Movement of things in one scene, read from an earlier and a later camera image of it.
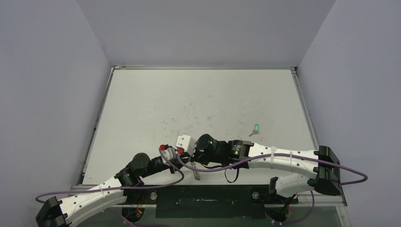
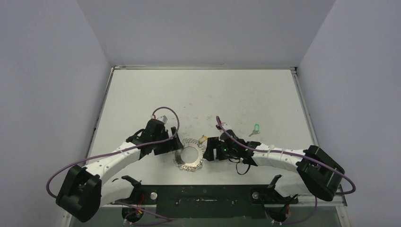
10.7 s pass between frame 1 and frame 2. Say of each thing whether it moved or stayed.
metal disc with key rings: moved
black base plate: stayed
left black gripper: moved
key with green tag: stayed
